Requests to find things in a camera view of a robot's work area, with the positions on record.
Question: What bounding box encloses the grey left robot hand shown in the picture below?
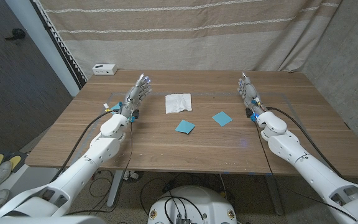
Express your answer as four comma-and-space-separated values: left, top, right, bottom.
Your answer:
119, 73, 153, 118

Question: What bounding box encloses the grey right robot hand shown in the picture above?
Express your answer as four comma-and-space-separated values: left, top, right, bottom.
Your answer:
237, 72, 269, 116

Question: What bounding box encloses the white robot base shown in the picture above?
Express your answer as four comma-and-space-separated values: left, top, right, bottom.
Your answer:
147, 185, 238, 224

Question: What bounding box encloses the white crumpled tissue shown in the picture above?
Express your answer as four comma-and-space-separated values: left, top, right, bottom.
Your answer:
165, 93, 193, 114

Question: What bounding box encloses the white power strip box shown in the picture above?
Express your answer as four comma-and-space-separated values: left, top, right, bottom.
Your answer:
92, 63, 118, 76

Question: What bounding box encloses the beige striped curtain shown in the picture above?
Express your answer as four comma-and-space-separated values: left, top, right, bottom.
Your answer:
39, 0, 343, 78

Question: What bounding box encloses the black strip with lace trim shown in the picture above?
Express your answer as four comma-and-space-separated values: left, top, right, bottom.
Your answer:
31, 0, 89, 91

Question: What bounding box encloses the crumpled white paper scrap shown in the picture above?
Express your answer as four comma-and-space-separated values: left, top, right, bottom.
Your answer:
122, 170, 140, 183

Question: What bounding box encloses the metal table leg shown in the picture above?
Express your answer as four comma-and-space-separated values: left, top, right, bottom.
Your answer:
106, 170, 124, 208
264, 174, 285, 216

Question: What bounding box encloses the white floor panel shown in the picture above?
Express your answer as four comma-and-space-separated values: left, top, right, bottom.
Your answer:
0, 151, 60, 217

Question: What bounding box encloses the white robot torso edge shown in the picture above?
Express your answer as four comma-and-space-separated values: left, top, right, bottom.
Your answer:
0, 215, 107, 224

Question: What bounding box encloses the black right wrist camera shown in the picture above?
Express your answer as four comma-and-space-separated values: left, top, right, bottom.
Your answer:
245, 107, 259, 123

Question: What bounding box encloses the thin dark left wrist cable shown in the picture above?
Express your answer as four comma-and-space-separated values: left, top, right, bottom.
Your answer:
63, 119, 134, 216

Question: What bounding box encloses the thin dark wrist cable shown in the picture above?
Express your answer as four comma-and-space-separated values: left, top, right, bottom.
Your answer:
253, 120, 357, 222
63, 119, 134, 216

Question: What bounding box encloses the thin dark right wrist cable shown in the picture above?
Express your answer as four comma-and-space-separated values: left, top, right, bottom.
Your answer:
253, 120, 357, 222

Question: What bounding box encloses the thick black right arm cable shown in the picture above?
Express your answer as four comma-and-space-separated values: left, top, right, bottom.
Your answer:
265, 106, 344, 180

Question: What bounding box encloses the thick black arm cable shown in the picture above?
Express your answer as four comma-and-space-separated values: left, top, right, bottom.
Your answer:
50, 110, 113, 184
265, 106, 344, 180

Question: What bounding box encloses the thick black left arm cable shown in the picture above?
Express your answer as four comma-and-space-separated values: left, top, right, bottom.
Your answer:
50, 110, 113, 184

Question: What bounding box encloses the white door frame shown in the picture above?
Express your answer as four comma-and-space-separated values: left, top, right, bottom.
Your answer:
4, 0, 81, 97

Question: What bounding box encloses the black cable on base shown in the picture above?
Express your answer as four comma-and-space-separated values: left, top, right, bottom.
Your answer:
164, 195, 205, 223

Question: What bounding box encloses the black door handle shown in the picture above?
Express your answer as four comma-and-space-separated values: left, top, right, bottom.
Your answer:
4, 28, 27, 41

